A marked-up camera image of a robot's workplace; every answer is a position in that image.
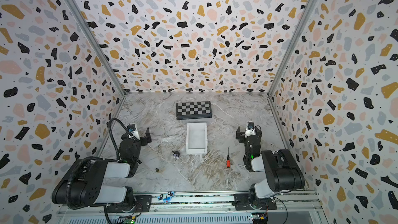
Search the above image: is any red black screwdriver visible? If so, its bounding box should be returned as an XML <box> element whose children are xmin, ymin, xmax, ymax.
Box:
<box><xmin>227</xmin><ymin>147</ymin><xmax>231</xmax><ymax>169</ymax></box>

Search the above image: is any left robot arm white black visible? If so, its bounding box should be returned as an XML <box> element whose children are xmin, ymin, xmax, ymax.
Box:
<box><xmin>51</xmin><ymin>125</ymin><xmax>152</xmax><ymax>213</ymax></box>

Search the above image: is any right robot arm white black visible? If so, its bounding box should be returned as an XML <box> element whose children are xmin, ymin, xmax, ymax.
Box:
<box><xmin>233</xmin><ymin>122</ymin><xmax>305</xmax><ymax>211</ymax></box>

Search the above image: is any white plastic bin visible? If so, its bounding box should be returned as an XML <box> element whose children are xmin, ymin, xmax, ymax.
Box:
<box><xmin>186</xmin><ymin>122</ymin><xmax>208</xmax><ymax>155</ymax></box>

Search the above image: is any small black binder clip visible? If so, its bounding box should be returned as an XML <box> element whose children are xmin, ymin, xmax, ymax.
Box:
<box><xmin>172</xmin><ymin>150</ymin><xmax>180</xmax><ymax>158</ymax></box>

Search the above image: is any black white checkerboard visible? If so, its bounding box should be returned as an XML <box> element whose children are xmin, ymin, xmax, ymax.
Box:
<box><xmin>176</xmin><ymin>101</ymin><xmax>212</xmax><ymax>120</ymax></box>

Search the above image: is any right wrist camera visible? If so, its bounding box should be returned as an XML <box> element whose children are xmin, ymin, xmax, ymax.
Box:
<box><xmin>244</xmin><ymin>121</ymin><xmax>256</xmax><ymax>138</ymax></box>

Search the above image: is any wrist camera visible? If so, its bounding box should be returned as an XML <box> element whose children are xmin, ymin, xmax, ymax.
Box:
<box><xmin>127</xmin><ymin>123</ymin><xmax>140</xmax><ymax>140</ymax></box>
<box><xmin>244</xmin><ymin>121</ymin><xmax>256</xmax><ymax>138</ymax></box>

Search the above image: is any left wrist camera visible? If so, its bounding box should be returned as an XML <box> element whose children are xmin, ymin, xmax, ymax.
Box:
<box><xmin>127</xmin><ymin>123</ymin><xmax>140</xmax><ymax>140</ymax></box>

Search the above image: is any blue black clip on rail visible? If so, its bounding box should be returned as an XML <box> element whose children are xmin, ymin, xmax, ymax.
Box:
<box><xmin>158</xmin><ymin>191</ymin><xmax>175</xmax><ymax>203</ymax></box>

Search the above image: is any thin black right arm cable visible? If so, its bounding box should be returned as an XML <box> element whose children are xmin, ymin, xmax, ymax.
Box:
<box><xmin>273</xmin><ymin>196</ymin><xmax>289</xmax><ymax>224</ymax></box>

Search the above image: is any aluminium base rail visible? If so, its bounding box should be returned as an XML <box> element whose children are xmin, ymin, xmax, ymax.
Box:
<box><xmin>56</xmin><ymin>190</ymin><xmax>328</xmax><ymax>224</ymax></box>

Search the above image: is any left corner aluminium post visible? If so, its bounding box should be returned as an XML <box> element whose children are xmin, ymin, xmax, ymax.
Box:
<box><xmin>64</xmin><ymin>0</ymin><xmax>126</xmax><ymax>96</ymax></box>

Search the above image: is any corner aluminium post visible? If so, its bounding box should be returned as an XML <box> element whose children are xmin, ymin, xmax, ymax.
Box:
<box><xmin>267</xmin><ymin>0</ymin><xmax>318</xmax><ymax>97</ymax></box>
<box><xmin>64</xmin><ymin>0</ymin><xmax>126</xmax><ymax>96</ymax></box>

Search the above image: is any right corner aluminium post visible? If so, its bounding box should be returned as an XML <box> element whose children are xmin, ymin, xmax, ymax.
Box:
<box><xmin>267</xmin><ymin>0</ymin><xmax>318</xmax><ymax>97</ymax></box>

